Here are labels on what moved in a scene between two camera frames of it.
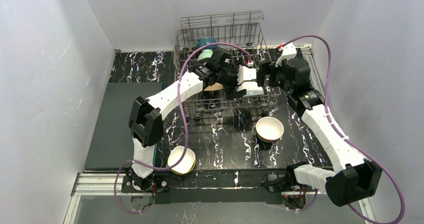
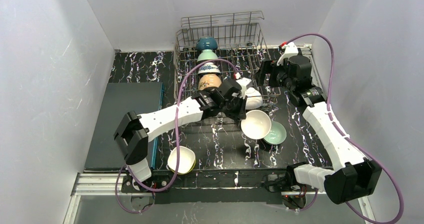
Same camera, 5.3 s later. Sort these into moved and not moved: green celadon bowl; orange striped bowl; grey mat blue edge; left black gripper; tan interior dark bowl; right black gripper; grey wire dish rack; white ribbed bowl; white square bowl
Moved: orange striped bowl; white ribbed bowl; left black gripper
Not moved: right black gripper; white square bowl; grey mat blue edge; green celadon bowl; grey wire dish rack; tan interior dark bowl
